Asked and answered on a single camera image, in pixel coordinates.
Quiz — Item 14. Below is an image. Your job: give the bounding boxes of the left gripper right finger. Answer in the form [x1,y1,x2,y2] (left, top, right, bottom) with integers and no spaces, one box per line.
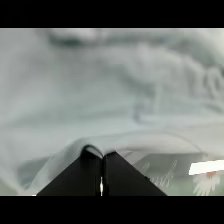
[102,151,168,197]

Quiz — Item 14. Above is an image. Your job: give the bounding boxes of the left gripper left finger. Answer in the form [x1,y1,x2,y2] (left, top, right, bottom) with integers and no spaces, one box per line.
[36,145,104,197]

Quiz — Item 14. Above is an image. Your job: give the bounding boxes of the light grey T-shirt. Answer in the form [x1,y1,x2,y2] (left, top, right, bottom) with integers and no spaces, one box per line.
[0,27,224,197]

